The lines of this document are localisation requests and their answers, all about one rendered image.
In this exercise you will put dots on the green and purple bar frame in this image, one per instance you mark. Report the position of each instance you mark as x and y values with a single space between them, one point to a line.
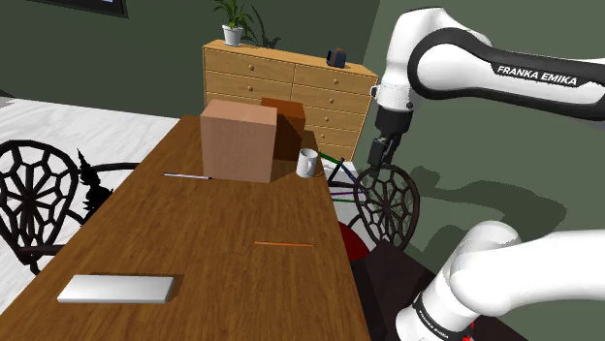
341 172

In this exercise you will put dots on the black and silver pen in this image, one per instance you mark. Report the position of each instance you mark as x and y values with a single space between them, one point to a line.
186 176

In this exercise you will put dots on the dark framed wall picture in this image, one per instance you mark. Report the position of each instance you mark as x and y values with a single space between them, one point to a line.
90 4

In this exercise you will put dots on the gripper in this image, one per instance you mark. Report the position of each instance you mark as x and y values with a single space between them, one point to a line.
393 123

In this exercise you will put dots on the light brown cardboard box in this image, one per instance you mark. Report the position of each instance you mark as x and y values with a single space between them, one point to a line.
238 141

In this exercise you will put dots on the wooden chest of drawers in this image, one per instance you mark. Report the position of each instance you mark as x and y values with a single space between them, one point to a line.
283 85

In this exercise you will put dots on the white mug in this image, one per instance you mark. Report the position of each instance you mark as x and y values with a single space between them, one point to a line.
307 163

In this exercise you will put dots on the red round seat cushion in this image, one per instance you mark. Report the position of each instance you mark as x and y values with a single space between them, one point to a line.
353 243

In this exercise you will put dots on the dark orange box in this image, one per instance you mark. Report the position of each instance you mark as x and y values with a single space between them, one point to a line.
288 127

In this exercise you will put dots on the flat white slab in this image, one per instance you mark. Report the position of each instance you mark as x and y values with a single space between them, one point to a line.
116 289

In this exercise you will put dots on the brown wooden table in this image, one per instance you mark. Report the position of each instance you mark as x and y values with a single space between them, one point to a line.
212 226

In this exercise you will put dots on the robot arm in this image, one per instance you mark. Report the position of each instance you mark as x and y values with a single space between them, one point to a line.
472 71

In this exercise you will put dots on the orange pencil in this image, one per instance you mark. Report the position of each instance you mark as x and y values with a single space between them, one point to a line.
283 244

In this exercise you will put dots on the black web-back chair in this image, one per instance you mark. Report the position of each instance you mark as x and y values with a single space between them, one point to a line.
390 207
33 198

